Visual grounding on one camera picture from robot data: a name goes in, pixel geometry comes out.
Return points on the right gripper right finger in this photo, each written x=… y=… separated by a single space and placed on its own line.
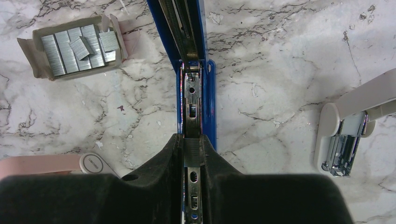
x=231 y=197

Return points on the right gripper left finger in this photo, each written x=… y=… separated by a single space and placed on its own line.
x=151 y=194

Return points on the staple box tray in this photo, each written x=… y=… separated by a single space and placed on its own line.
x=34 y=51

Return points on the blue black stapler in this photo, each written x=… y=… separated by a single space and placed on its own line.
x=182 y=29

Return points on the grey staple strips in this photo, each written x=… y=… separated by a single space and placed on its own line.
x=80 y=49

